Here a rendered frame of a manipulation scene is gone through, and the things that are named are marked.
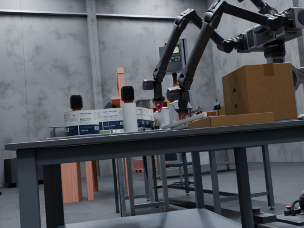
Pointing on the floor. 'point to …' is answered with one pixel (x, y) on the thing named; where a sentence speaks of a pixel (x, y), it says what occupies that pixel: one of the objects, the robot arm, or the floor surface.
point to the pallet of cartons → (138, 164)
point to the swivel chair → (176, 165)
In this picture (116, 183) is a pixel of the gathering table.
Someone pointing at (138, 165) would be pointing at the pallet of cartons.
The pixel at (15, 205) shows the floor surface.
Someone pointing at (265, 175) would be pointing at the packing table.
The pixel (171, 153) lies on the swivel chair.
